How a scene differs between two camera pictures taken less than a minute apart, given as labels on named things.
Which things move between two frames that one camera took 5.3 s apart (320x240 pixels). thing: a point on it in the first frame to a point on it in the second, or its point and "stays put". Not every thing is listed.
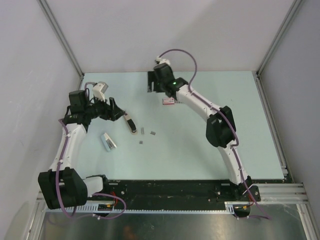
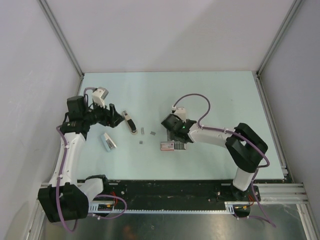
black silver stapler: (131, 124) stays put
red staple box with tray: (170, 101) to (172, 145)
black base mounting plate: (142, 191) stays put
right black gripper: (152, 77) to (186, 119)
